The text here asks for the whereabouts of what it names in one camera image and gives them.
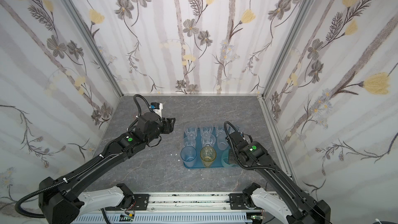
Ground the teal plastic tray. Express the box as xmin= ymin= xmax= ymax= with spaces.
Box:
xmin=184 ymin=128 xmax=224 ymax=169

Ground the yellow tall plastic cup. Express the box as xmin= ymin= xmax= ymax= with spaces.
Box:
xmin=200 ymin=146 xmax=217 ymax=168

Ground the clear faceted glass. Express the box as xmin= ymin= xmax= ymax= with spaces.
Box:
xmin=184 ymin=122 xmax=198 ymax=140
xmin=200 ymin=122 xmax=214 ymax=137
xmin=201 ymin=133 xmax=216 ymax=147
xmin=183 ymin=137 xmax=197 ymax=148
xmin=215 ymin=124 xmax=225 ymax=136

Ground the blue tall plastic cup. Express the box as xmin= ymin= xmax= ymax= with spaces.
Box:
xmin=180 ymin=146 xmax=197 ymax=168

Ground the green tall plastic cup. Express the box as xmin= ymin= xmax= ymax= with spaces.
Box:
xmin=221 ymin=149 xmax=237 ymax=168

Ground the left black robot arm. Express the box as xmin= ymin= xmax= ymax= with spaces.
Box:
xmin=38 ymin=104 xmax=176 ymax=224

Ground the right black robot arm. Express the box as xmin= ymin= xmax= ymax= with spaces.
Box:
xmin=224 ymin=121 xmax=331 ymax=224

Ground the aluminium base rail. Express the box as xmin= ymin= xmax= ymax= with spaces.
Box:
xmin=70 ymin=185 xmax=278 ymax=224

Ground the white perforated cable duct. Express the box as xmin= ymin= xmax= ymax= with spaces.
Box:
xmin=66 ymin=213 xmax=253 ymax=224

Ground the left black corrugated cable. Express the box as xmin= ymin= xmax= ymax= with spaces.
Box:
xmin=15 ymin=155 xmax=103 ymax=219

